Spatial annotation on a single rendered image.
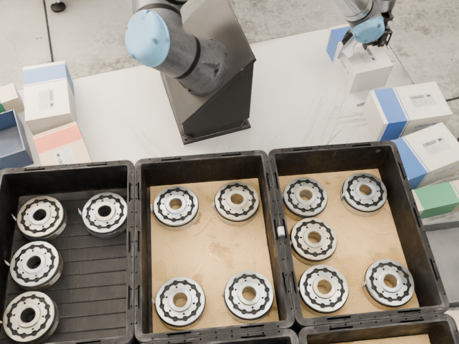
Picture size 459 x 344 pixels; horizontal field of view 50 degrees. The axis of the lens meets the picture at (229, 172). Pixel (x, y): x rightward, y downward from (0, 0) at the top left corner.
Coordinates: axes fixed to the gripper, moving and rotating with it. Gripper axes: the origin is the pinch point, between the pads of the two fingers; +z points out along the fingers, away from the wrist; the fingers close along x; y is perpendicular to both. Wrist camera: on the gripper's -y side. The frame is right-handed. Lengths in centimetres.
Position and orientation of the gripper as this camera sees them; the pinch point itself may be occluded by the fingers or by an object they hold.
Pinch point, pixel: (358, 52)
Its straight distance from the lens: 160.0
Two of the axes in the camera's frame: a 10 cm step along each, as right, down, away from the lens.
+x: 9.6, -2.3, 1.6
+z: -0.2, 5.1, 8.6
